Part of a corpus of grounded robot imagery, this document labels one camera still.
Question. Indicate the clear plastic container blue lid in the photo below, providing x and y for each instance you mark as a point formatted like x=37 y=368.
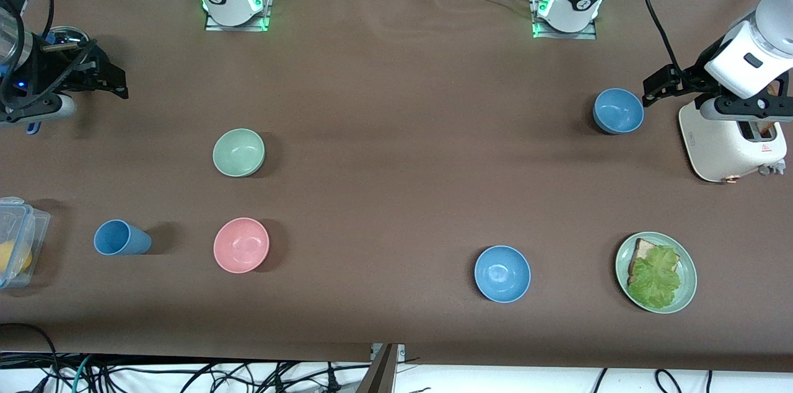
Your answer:
x=37 y=225

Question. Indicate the green plate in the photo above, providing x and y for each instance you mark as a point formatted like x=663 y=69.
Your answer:
x=687 y=281

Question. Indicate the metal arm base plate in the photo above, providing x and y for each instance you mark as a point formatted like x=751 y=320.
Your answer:
x=567 y=35
x=263 y=18

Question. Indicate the green lettuce leaf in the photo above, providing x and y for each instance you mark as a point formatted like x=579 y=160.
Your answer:
x=657 y=278

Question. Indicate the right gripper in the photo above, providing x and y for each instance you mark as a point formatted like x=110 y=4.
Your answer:
x=61 y=72

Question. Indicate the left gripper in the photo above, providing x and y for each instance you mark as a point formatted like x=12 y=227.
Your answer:
x=692 y=79

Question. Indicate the blue cup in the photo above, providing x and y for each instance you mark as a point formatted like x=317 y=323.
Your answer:
x=121 y=238

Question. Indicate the pink bowl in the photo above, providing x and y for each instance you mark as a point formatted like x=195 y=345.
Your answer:
x=241 y=245

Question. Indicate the bread slice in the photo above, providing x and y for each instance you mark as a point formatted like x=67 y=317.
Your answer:
x=644 y=250

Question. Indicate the metal table bracket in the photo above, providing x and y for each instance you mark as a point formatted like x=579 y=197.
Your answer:
x=401 y=351

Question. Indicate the yellow fruit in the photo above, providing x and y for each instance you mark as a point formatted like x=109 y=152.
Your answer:
x=12 y=256

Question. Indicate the blue bowl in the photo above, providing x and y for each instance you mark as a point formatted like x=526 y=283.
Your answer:
x=502 y=274
x=618 y=111

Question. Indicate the green bowl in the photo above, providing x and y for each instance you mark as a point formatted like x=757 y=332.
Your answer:
x=238 y=151

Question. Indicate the dark support post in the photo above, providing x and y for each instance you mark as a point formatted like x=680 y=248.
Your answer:
x=381 y=374

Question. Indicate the cream toaster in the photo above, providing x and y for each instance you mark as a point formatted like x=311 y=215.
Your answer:
x=718 y=145

